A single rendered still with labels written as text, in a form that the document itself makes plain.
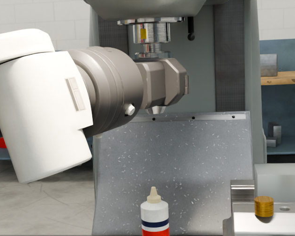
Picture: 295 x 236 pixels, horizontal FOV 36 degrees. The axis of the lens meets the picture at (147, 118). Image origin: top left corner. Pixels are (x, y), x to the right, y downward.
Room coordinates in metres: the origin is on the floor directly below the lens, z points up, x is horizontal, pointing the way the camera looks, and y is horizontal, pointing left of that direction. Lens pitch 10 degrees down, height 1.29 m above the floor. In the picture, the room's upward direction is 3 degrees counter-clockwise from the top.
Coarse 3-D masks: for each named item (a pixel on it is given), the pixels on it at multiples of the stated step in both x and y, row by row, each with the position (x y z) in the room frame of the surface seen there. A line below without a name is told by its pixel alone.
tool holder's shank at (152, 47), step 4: (144, 44) 0.59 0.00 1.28; (148, 44) 0.58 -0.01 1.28; (152, 44) 0.58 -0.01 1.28; (156, 44) 0.58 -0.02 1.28; (160, 44) 0.59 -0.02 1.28; (144, 48) 0.59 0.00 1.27; (148, 48) 0.58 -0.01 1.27; (152, 48) 0.58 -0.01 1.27; (156, 48) 0.58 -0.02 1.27; (160, 48) 0.59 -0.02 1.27
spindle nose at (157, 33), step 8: (136, 24) 0.58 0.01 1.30; (144, 24) 0.57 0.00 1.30; (152, 24) 0.57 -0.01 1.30; (160, 24) 0.57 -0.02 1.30; (168, 24) 0.58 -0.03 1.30; (136, 32) 0.58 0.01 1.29; (152, 32) 0.57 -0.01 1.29; (160, 32) 0.57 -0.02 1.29; (168, 32) 0.58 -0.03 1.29; (136, 40) 0.58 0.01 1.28; (144, 40) 0.57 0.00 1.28; (152, 40) 0.57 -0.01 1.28; (160, 40) 0.57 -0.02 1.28; (168, 40) 0.58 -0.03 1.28
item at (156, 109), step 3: (150, 108) 0.58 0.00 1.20; (153, 108) 0.58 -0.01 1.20; (156, 108) 0.58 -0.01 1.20; (159, 108) 0.58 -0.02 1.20; (162, 108) 0.58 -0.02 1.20; (165, 108) 0.59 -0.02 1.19; (147, 111) 0.59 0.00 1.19; (150, 111) 0.58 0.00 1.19; (153, 111) 0.58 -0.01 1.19; (156, 111) 0.58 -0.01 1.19; (159, 111) 0.58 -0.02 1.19; (162, 111) 0.59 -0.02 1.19
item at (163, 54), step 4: (136, 52) 0.59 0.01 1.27; (140, 52) 0.58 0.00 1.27; (144, 52) 0.57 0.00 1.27; (148, 52) 0.57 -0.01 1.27; (152, 52) 0.57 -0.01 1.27; (156, 52) 0.57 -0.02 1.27; (160, 52) 0.57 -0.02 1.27; (164, 52) 0.58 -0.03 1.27; (168, 52) 0.58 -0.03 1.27; (136, 56) 0.58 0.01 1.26; (140, 56) 0.58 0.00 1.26; (144, 56) 0.57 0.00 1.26; (148, 56) 0.57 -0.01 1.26; (152, 56) 0.57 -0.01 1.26; (156, 56) 0.57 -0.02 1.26; (160, 56) 0.57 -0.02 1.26; (164, 56) 0.57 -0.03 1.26; (168, 56) 0.58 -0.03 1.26
